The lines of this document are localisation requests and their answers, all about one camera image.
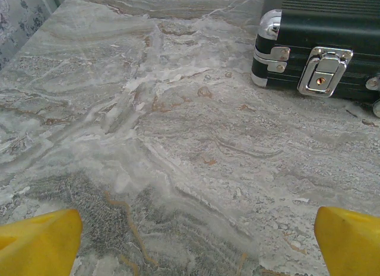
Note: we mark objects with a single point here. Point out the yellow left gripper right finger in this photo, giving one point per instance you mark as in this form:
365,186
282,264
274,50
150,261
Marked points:
350,243

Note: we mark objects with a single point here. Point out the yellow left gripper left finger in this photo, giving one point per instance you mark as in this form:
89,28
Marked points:
38,243

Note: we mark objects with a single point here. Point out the black ribbed metal-trimmed case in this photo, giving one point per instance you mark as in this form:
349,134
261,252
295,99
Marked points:
326,20

